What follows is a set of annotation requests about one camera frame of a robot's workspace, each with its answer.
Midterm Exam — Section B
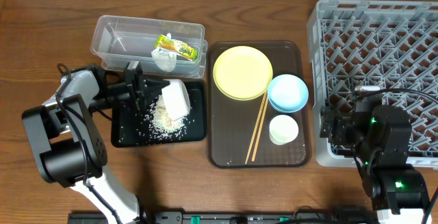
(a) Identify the pink-white rice bowl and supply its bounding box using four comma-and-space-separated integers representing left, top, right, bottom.
162, 79, 191, 121

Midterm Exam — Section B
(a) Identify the white tissue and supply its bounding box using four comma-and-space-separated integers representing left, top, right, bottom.
151, 46, 177, 73

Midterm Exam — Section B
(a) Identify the green orange snack wrapper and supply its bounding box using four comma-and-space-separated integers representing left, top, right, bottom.
155, 34, 198, 61

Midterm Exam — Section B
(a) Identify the pale green cup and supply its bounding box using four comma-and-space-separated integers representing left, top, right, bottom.
269, 114, 299, 145

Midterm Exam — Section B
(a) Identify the light blue bowl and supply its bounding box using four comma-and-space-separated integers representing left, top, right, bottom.
268, 74, 309, 113

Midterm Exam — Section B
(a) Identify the yellow plate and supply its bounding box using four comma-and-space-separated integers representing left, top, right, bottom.
213, 46, 273, 101

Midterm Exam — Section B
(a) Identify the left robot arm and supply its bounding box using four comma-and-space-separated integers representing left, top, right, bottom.
22, 61, 170, 223

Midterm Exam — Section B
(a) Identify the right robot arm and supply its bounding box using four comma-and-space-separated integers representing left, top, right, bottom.
320, 104, 436, 223

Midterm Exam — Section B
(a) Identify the clear plastic waste bin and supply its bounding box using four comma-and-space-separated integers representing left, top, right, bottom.
91, 15, 208, 79

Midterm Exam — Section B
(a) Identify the grey dishwasher rack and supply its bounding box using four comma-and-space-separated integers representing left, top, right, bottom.
307, 0, 437, 169

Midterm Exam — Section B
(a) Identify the black plastic tray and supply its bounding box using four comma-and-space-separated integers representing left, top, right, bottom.
111, 81, 207, 148

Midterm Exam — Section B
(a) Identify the spilled rice pile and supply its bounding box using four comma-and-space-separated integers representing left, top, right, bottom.
135, 95, 187, 142

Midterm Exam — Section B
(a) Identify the brown serving tray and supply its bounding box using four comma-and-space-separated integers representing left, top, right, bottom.
208, 40, 311, 169

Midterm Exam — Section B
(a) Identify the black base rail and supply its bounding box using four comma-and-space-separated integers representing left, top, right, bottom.
67, 210, 377, 224

